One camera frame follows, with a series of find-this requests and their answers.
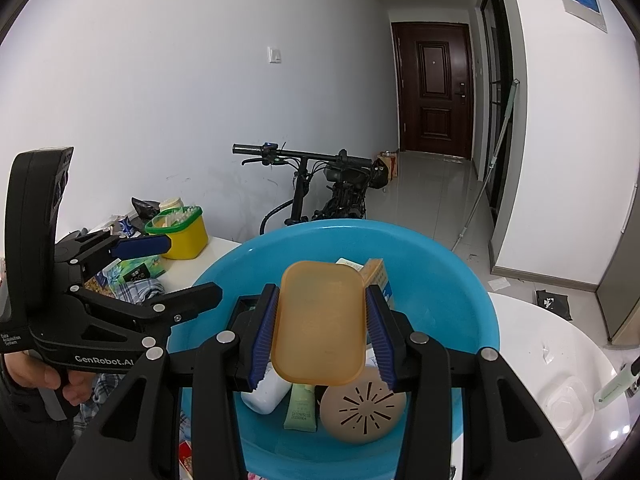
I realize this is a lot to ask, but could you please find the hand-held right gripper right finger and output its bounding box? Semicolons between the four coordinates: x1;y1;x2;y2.
365;284;585;480

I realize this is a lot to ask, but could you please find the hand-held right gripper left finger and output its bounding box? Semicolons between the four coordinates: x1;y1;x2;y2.
56;282;281;480

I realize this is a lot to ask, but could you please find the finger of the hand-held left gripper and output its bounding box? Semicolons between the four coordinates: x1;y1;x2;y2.
55;232;172;289
69;282;224;349

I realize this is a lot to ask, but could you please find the orange plastic soap dish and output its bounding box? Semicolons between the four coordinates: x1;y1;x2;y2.
270;260;368;387

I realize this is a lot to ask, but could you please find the blue plastic basin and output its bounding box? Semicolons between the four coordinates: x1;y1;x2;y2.
166;218;501;478

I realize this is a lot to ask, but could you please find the white desktop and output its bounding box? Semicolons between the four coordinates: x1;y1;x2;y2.
160;234;633;480

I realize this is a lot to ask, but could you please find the person's left hand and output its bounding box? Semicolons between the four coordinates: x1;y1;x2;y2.
0;352;96;407

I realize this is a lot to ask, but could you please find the green tissue pack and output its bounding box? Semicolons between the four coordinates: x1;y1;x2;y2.
102;255;168;288

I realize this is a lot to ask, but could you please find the black plastic bag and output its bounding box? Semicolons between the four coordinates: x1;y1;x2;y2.
131;197;163;221

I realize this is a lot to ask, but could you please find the yellow bin with green rim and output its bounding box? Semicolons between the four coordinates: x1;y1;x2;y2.
145;205;210;261

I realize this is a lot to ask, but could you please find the white plastic bottle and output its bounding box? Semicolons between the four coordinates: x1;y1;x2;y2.
241;365;293;415

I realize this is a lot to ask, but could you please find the yellow patterned snack bag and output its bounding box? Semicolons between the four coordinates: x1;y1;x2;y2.
84;270;123;302

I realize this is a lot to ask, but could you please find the orange cardboard box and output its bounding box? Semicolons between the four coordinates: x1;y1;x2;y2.
361;258;396;311

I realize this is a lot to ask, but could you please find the beige round perforated lid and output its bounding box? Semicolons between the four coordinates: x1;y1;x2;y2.
320;365;408;445

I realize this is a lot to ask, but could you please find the pale green tube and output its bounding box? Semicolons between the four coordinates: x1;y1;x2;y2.
283;384;318;432

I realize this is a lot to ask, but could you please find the red snack packet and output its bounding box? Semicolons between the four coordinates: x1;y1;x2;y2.
177;437;197;480

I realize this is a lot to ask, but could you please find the black folding bicycle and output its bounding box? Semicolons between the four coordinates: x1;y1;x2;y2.
231;142;393;236

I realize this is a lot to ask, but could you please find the small black floor bag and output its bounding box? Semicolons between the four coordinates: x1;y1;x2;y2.
535;290;572;320

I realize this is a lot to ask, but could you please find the brown paper bag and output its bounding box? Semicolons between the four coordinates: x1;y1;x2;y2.
377;150;399;181

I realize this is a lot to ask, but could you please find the clear plastic container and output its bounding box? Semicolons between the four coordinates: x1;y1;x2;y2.
542;377;601;441

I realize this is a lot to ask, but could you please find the mop pole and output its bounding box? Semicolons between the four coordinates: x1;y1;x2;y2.
450;77;522;253

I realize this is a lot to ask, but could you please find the white green spray bottle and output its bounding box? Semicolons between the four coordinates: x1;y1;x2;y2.
594;357;640;406

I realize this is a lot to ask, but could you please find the beige refrigerator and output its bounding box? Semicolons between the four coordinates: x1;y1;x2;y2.
597;220;640;346

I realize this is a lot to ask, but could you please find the dark brown door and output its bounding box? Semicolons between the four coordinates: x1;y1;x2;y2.
391;21;475;159

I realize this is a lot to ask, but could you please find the black framed glass door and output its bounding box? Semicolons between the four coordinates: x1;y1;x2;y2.
477;0;516;211

